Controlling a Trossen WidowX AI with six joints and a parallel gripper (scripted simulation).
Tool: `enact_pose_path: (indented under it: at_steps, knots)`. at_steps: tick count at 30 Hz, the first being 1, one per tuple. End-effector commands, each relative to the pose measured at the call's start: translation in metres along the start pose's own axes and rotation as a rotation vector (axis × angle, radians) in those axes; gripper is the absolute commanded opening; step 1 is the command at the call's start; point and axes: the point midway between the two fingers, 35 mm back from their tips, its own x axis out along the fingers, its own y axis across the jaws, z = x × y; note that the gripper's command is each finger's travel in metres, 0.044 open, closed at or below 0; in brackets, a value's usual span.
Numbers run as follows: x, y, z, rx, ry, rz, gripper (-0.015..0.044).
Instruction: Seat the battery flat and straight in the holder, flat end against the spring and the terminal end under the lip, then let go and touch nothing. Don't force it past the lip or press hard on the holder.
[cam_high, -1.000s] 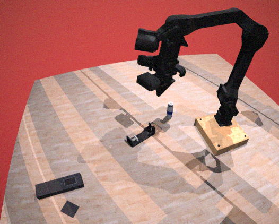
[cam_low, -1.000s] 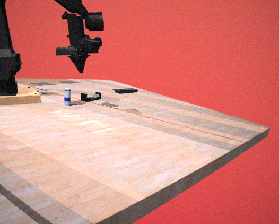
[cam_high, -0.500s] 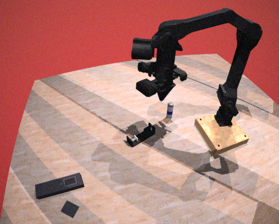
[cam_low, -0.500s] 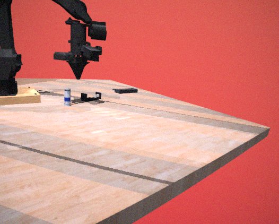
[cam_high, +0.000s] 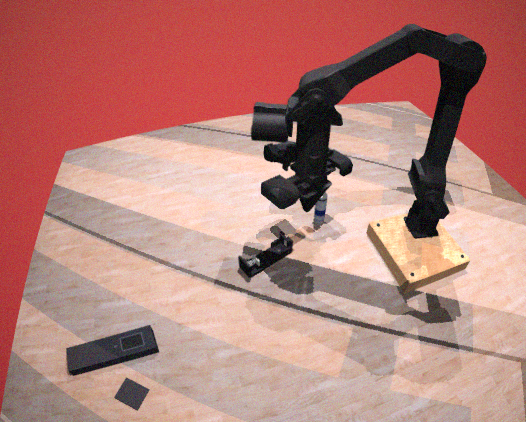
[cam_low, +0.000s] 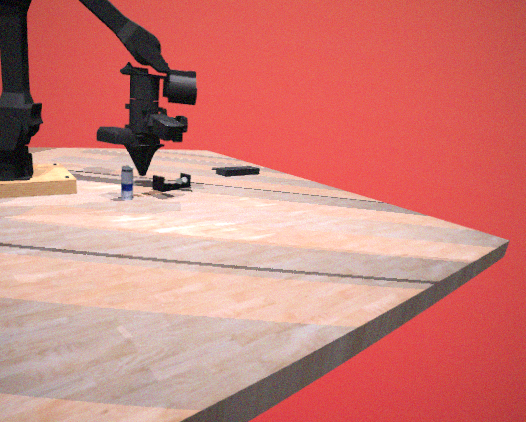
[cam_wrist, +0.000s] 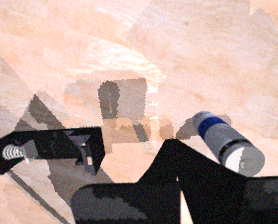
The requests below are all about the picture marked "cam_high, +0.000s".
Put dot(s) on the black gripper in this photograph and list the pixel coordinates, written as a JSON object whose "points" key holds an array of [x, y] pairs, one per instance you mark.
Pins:
{"points": [[310, 181]]}

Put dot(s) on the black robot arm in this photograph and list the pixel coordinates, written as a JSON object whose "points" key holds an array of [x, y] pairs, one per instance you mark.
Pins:
{"points": [[312, 106]]}

